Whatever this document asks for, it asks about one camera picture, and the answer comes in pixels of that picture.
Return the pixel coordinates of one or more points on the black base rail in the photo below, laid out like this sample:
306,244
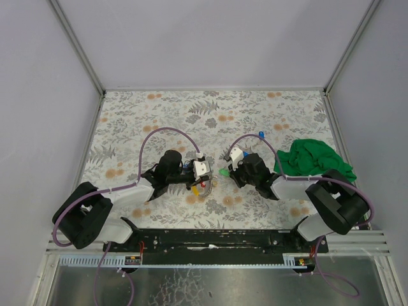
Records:
237,242

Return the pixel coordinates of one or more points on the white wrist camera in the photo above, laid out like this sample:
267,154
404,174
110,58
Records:
233,157
201,166

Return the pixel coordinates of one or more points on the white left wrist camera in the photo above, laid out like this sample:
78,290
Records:
201,166

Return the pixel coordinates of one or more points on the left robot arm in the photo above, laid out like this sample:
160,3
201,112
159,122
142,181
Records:
85,216

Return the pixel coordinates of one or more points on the aluminium frame post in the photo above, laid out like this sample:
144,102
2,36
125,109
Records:
355,38
73,40

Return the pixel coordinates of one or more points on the floral table mat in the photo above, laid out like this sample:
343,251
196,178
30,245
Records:
135,128

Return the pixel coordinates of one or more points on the green tag key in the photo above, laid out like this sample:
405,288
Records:
224,172

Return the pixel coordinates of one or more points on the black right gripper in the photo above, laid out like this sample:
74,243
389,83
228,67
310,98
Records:
236,174

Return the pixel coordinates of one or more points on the right aluminium frame post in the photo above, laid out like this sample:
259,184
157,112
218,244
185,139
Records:
355,38

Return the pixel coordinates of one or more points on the spiral keyring with yellow handle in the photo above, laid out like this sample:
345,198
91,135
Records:
204,189

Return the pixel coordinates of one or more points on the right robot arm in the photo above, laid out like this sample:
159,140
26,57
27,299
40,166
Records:
338,205

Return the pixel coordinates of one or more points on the white cable duct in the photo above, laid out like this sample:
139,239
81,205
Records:
193,260

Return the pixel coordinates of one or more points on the left aluminium frame post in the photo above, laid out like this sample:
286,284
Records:
73,40

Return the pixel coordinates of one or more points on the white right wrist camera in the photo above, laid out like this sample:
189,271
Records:
233,157

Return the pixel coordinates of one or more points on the green cloth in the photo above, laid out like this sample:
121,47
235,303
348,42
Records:
313,157

